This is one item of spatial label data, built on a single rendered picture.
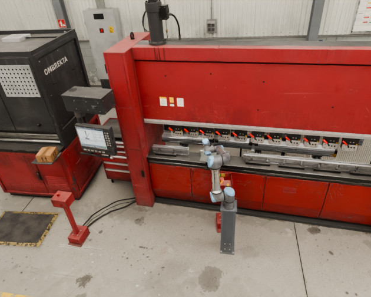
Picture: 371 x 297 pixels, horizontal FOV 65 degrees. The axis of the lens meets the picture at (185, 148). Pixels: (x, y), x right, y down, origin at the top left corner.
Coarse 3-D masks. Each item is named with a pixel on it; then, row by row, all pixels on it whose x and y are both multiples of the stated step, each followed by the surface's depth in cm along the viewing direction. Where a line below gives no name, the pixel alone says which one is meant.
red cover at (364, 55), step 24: (144, 48) 313; (168, 48) 306; (192, 48) 300; (216, 48) 294; (240, 48) 288; (264, 48) 283; (288, 48) 278; (312, 48) 273; (336, 48) 269; (360, 48) 265
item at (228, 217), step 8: (224, 216) 323; (232, 216) 321; (224, 224) 330; (232, 224) 328; (224, 232) 338; (232, 232) 336; (224, 240) 347; (232, 240) 345; (224, 248) 354; (232, 248) 354
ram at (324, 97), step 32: (160, 64) 320; (192, 64) 312; (224, 64) 303; (256, 64) 295; (288, 64) 288; (320, 64) 282; (352, 64) 277; (160, 96) 344; (192, 96) 333; (224, 96) 324; (256, 96) 314; (288, 96) 306; (320, 96) 298; (352, 96) 290; (224, 128) 348; (288, 128) 327; (320, 128) 318; (352, 128) 309
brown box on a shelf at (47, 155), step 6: (42, 150) 377; (48, 150) 376; (54, 150) 378; (36, 156) 368; (42, 156) 368; (48, 156) 368; (54, 156) 377; (36, 162) 375; (42, 162) 374; (48, 162) 373
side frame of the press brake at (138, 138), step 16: (144, 32) 366; (112, 48) 316; (128, 48) 312; (112, 64) 312; (128, 64) 313; (112, 80) 323; (128, 80) 318; (128, 96) 330; (128, 112) 343; (128, 128) 357; (144, 128) 374; (160, 128) 435; (128, 144) 372; (144, 144) 379; (128, 160) 388; (144, 160) 384; (144, 176) 398; (144, 192) 416
